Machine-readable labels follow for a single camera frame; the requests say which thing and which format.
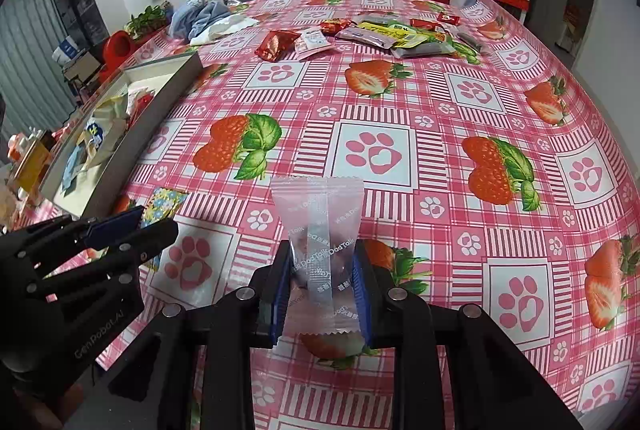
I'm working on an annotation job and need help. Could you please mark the grey cardboard box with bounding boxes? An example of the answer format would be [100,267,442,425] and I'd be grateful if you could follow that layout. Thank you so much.
[37,54,204,218]

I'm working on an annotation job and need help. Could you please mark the floral candy packet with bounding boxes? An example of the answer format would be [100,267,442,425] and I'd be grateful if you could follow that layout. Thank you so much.
[141,187,190,228]

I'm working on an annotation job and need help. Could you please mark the light blue snack packet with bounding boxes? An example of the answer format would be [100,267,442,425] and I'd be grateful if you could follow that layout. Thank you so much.
[62,145,91,198]

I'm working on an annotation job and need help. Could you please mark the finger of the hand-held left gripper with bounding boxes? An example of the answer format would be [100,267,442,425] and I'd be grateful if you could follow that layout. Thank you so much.
[0,206,145,263]
[30,222,179,298]

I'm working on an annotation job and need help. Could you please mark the mauve snack packet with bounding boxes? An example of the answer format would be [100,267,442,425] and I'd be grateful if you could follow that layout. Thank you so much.
[334,26,396,46]

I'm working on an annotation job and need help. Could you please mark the strawberry print tablecloth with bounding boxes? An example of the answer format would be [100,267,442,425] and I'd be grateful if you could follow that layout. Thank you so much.
[10,0,640,430]

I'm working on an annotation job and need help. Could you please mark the orange yellow box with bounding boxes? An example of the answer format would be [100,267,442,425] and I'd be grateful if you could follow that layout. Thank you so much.
[12,135,53,191]

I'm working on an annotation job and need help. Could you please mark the red gold snack packet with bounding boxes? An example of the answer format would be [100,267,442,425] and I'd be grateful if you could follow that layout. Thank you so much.
[320,18,353,35]

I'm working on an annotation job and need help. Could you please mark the dark grey snack packet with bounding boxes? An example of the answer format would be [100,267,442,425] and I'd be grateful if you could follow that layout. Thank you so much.
[390,37,458,59]

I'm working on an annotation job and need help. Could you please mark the pink white snack packet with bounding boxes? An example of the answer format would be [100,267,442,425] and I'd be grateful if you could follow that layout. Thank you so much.
[270,176,366,341]
[294,28,335,59]

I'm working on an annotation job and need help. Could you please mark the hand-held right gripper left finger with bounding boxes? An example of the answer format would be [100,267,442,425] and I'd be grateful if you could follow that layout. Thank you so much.
[107,240,296,430]

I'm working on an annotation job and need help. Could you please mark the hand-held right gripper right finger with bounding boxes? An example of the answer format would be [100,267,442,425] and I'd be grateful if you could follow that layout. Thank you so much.
[350,240,583,430]

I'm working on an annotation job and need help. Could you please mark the white blue carton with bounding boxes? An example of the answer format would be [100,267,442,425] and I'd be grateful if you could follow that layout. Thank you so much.
[52,37,88,63]

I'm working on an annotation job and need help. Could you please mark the bright yellow snack packet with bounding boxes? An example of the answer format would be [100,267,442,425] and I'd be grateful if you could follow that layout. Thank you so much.
[357,20,416,35]

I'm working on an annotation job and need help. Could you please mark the long dark snack packet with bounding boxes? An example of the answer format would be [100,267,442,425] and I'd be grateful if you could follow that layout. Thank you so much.
[457,32,493,55]

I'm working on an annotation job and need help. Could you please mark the light blue cloth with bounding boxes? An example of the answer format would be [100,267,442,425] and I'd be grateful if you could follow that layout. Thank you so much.
[169,0,232,41]

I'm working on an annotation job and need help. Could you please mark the red plastic stool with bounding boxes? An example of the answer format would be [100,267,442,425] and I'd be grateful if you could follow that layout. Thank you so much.
[100,30,137,75]

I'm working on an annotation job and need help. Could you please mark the white blue snack packet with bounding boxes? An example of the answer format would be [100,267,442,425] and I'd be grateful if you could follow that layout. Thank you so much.
[82,110,126,155]

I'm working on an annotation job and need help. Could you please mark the leafy green plant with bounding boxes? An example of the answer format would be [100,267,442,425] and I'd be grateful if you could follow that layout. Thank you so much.
[125,4,173,40]

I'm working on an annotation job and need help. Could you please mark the large red snack packet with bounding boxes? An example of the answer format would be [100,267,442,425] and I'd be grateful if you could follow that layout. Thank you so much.
[254,30,301,62]

